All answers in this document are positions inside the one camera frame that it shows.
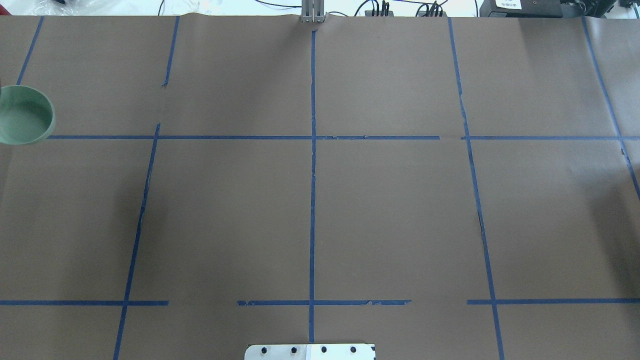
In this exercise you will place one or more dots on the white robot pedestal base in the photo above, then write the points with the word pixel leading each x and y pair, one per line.
pixel 311 351

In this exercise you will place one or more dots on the black box with label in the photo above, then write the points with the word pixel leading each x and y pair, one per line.
pixel 521 9

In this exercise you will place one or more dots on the aluminium frame post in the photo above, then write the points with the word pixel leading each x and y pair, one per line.
pixel 313 11

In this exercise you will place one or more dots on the light green bowl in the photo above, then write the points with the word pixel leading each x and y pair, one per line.
pixel 27 115

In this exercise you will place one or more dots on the black power strip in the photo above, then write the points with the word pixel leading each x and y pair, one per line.
pixel 379 9

